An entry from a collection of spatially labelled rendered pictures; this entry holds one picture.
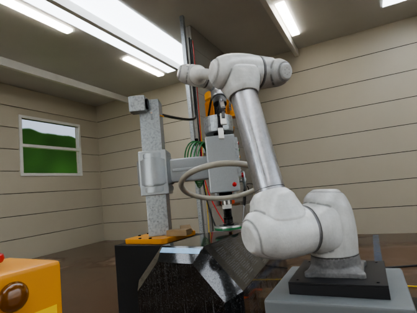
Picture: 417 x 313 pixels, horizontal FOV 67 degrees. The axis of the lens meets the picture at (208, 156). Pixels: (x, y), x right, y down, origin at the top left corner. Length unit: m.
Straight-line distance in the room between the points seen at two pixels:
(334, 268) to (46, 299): 0.87
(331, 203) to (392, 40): 6.44
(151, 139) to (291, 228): 2.19
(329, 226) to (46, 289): 0.83
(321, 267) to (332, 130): 5.96
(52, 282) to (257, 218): 0.65
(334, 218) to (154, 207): 2.10
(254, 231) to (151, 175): 2.02
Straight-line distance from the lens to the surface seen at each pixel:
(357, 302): 1.04
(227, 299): 1.86
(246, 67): 1.20
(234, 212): 5.09
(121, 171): 9.34
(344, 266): 1.13
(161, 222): 2.96
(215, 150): 2.31
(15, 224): 8.28
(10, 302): 0.42
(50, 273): 0.45
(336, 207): 1.10
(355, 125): 6.98
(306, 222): 1.02
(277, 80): 1.26
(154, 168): 2.89
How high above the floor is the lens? 1.15
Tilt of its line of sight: 6 degrees up
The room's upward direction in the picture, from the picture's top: 6 degrees counter-clockwise
